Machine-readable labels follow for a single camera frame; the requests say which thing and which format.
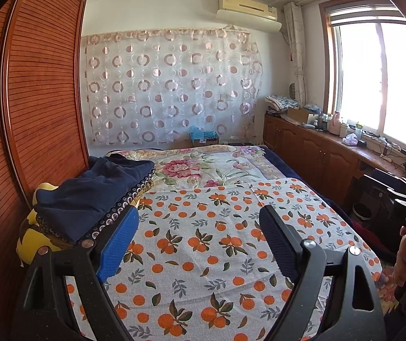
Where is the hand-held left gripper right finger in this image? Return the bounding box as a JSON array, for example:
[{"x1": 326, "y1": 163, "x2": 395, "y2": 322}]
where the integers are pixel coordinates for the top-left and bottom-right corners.
[{"x1": 259, "y1": 204, "x2": 385, "y2": 341}]

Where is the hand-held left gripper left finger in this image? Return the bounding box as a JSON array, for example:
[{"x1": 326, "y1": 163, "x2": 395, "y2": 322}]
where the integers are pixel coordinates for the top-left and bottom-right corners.
[{"x1": 11, "y1": 206, "x2": 140, "y2": 341}]

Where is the navy printed t-shirt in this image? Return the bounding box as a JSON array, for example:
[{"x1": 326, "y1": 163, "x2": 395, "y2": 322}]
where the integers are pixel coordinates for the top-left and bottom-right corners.
[{"x1": 34, "y1": 170, "x2": 147, "y2": 244}]

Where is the red cloth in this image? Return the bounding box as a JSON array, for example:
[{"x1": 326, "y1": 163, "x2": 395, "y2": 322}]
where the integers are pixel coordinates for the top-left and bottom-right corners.
[{"x1": 350, "y1": 220, "x2": 399, "y2": 260}]

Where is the orange fruit print sheet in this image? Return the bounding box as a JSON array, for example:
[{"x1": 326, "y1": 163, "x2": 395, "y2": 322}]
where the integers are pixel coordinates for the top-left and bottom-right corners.
[{"x1": 66, "y1": 178, "x2": 383, "y2": 341}]

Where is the navy bed blanket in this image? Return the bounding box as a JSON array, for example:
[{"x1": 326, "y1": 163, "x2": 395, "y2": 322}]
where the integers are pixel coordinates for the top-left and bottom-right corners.
[{"x1": 260, "y1": 145, "x2": 353, "y2": 221}]

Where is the plain navy garment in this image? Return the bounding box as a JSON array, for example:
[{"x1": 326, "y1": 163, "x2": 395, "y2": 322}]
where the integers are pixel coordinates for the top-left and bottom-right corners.
[{"x1": 82, "y1": 156, "x2": 156, "y2": 189}]

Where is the yellow plush toy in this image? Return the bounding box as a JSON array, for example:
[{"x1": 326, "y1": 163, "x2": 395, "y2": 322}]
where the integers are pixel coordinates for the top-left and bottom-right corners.
[{"x1": 16, "y1": 182, "x2": 72, "y2": 267}]

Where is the long wooden cabinet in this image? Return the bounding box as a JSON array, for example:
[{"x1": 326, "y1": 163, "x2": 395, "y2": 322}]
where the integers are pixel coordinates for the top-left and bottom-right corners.
[{"x1": 263, "y1": 112, "x2": 406, "y2": 207}]

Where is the pink bottle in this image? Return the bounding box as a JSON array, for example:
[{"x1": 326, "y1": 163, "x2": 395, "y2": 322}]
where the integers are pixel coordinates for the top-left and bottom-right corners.
[{"x1": 329, "y1": 111, "x2": 343, "y2": 136}]

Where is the floral blanket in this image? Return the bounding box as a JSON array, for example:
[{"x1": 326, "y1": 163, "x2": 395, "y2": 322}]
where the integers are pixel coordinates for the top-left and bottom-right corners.
[{"x1": 105, "y1": 145, "x2": 285, "y2": 194}]

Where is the window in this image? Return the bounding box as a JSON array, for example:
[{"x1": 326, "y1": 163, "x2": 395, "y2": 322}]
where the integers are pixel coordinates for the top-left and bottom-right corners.
[{"x1": 318, "y1": 0, "x2": 406, "y2": 157}]

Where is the cardboard box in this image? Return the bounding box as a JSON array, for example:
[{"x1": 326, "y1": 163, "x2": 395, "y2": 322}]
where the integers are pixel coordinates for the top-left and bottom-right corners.
[{"x1": 287, "y1": 107, "x2": 318, "y2": 124}]

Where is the stack of folded cloths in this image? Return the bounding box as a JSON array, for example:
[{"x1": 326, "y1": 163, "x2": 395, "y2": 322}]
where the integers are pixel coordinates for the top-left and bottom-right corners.
[{"x1": 264, "y1": 94, "x2": 300, "y2": 116}]

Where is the sheer circle-patterned curtain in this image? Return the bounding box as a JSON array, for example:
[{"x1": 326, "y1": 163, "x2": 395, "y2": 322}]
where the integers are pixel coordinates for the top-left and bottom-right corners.
[{"x1": 81, "y1": 26, "x2": 264, "y2": 146}]

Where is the tied beige window curtain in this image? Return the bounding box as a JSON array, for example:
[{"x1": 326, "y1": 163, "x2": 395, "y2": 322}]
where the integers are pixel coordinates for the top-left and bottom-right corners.
[{"x1": 283, "y1": 2, "x2": 308, "y2": 109}]

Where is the dark ring-patterned cloth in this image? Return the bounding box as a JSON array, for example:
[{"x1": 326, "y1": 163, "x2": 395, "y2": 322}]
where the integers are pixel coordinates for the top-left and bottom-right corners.
[{"x1": 34, "y1": 169, "x2": 157, "y2": 246}]

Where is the wall air conditioner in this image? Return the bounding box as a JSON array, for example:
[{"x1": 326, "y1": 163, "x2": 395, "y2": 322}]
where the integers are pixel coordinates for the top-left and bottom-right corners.
[{"x1": 216, "y1": 0, "x2": 282, "y2": 32}]

